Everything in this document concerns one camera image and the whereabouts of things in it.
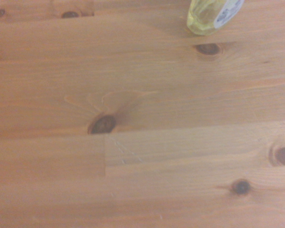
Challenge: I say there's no clear sanitizer pump bottle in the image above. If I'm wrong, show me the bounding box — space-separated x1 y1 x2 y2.
186 0 246 36

